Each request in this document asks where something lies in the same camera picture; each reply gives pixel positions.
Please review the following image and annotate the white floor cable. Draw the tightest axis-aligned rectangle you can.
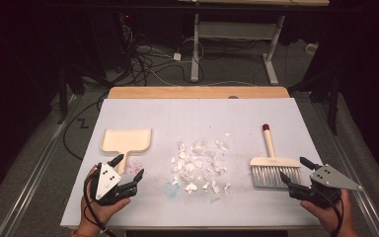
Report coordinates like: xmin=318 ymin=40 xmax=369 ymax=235
xmin=137 ymin=63 xmax=256 ymax=88

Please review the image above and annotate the cream hand brush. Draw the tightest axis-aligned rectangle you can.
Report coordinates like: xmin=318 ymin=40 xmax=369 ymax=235
xmin=249 ymin=123 xmax=302 ymax=190

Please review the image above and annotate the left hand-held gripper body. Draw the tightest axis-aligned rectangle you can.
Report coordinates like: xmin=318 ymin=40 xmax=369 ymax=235
xmin=89 ymin=162 xmax=139 ymax=207

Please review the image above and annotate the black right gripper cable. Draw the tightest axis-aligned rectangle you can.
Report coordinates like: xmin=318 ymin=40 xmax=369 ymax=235
xmin=319 ymin=189 xmax=345 ymax=237

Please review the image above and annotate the white table frame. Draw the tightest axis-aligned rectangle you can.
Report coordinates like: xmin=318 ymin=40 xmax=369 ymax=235
xmin=177 ymin=0 xmax=331 ymax=86

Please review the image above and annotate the cream plastic dustpan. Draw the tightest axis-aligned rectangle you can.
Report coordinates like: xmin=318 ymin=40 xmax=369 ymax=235
xmin=99 ymin=127 xmax=153 ymax=176

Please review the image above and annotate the pile of white paper scraps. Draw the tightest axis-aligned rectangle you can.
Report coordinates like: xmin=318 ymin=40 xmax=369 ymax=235
xmin=170 ymin=131 xmax=233 ymax=197

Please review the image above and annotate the metal floor rail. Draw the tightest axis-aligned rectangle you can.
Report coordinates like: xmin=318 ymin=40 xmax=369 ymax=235
xmin=311 ymin=95 xmax=379 ymax=237
xmin=2 ymin=94 xmax=79 ymax=237

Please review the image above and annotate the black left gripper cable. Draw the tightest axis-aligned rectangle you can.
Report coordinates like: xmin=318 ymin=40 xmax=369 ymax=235
xmin=83 ymin=177 xmax=118 ymax=237

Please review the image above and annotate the wooden table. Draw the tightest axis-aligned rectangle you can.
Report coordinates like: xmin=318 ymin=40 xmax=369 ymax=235
xmin=107 ymin=85 xmax=291 ymax=100

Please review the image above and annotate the tangle of black floor cables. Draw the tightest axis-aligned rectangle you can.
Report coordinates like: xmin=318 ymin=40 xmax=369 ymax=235
xmin=115 ymin=13 xmax=209 ymax=87

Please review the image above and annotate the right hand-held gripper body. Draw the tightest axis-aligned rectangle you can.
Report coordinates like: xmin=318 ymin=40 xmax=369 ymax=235
xmin=288 ymin=164 xmax=363 ymax=209

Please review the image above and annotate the person's right hand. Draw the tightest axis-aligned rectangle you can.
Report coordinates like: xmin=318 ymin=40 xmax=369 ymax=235
xmin=300 ymin=189 xmax=357 ymax=237

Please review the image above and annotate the person's left hand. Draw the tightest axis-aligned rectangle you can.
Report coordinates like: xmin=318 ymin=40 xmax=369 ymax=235
xmin=78 ymin=165 xmax=131 ymax=232

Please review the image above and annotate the long black floor cable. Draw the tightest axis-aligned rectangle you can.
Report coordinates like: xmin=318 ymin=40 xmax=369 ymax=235
xmin=61 ymin=94 xmax=111 ymax=162

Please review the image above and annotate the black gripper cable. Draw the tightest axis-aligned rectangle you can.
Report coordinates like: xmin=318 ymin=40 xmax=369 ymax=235
xmin=319 ymin=189 xmax=345 ymax=237
xmin=83 ymin=177 xmax=118 ymax=237

